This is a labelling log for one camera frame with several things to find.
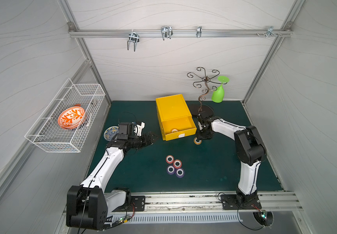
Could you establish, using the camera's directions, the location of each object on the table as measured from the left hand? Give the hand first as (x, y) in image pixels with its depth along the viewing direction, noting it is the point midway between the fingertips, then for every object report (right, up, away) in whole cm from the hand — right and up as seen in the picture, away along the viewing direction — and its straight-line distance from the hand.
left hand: (154, 140), depth 80 cm
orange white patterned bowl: (-38, +13, -13) cm, 42 cm away
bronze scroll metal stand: (+35, +18, +34) cm, 52 cm away
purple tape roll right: (+14, -20, +4) cm, 25 cm away
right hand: (+30, -1, +19) cm, 35 cm away
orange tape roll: (+27, -4, +17) cm, 32 cm away
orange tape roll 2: (+11, +5, +4) cm, 13 cm away
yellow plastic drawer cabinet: (+11, +12, 0) cm, 17 cm away
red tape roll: (+8, -13, +9) cm, 18 cm away
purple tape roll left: (+9, -18, +5) cm, 21 cm away
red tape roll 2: (+13, -16, +7) cm, 22 cm away
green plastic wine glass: (+40, +28, +16) cm, 52 cm away
